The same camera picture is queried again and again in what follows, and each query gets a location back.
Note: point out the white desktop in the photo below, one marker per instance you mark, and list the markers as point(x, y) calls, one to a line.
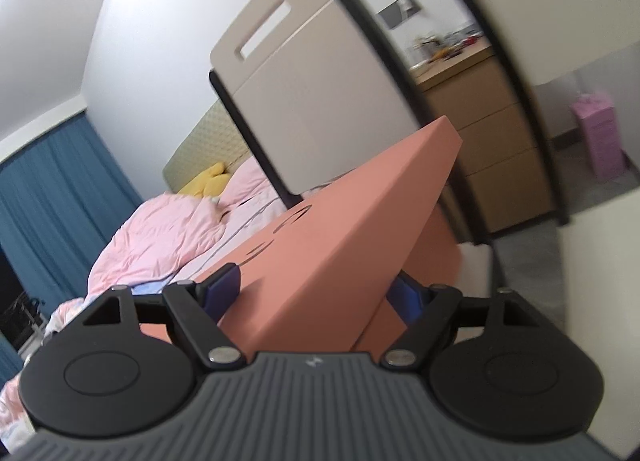
point(600, 291)

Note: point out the wooden nightstand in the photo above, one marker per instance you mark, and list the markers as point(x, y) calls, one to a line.
point(500, 151)

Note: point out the grey wall socket plate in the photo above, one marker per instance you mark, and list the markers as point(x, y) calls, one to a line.
point(399, 10)

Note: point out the yellow plush toy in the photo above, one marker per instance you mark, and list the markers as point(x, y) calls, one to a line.
point(205, 183)

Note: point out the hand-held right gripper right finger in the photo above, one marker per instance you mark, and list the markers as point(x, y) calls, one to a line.
point(406, 298)

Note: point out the beige chair with black frame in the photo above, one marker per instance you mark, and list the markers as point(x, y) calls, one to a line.
point(550, 6)
point(310, 91)

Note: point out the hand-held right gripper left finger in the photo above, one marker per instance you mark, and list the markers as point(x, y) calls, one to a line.
point(220, 288)

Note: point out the orange box lid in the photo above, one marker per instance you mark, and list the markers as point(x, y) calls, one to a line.
point(350, 231)

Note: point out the dark metal rack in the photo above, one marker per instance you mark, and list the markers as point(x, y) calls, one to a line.
point(20, 321)

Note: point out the blue curtain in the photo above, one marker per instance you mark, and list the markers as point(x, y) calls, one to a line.
point(60, 201)

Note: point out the small pink box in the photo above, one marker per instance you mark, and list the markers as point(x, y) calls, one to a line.
point(600, 136)

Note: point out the beige quilted bed headboard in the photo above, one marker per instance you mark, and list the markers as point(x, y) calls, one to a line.
point(210, 151)

